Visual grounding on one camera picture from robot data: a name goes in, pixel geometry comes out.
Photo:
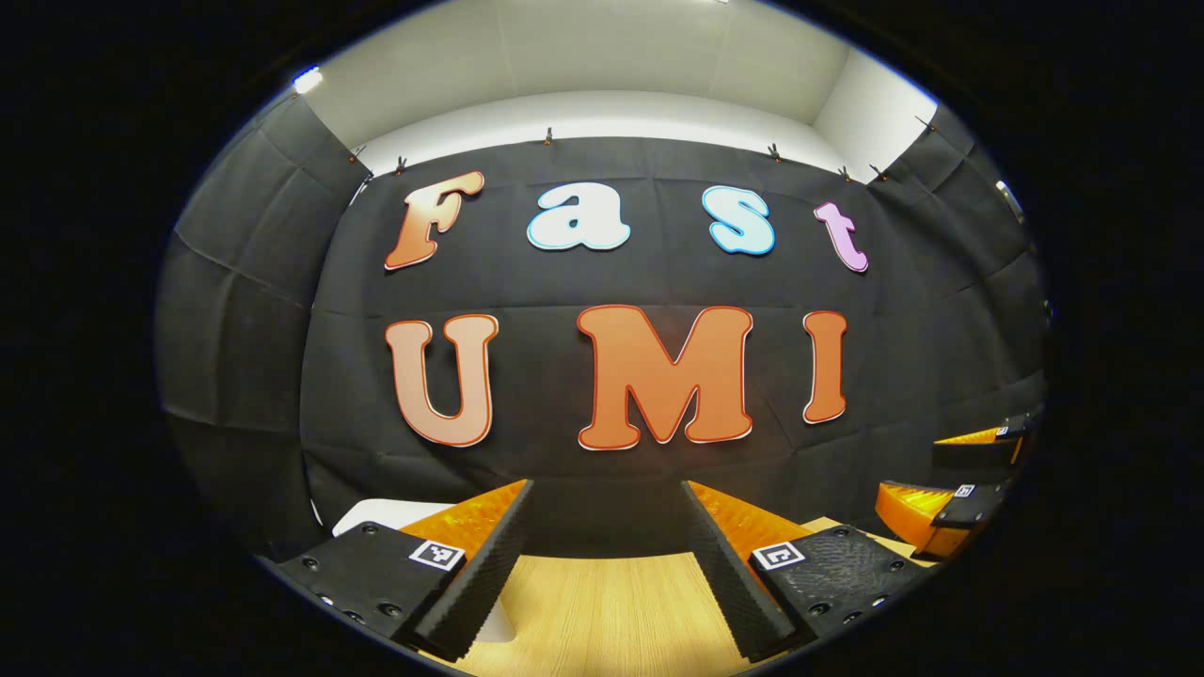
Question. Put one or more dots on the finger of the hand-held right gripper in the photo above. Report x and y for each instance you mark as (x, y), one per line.
(917, 512)
(974, 453)

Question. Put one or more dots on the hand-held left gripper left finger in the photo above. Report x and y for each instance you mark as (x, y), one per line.
(489, 569)

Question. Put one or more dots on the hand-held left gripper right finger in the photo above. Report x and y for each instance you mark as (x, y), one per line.
(724, 574)

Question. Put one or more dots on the white desktop garbage bin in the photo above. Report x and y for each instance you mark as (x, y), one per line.
(376, 515)

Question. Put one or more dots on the wooden desktop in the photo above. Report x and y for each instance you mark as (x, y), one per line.
(611, 611)

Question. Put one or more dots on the black backdrop cloth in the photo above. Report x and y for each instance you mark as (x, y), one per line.
(564, 273)

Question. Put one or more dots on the ceiling light panel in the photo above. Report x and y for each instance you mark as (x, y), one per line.
(307, 80)

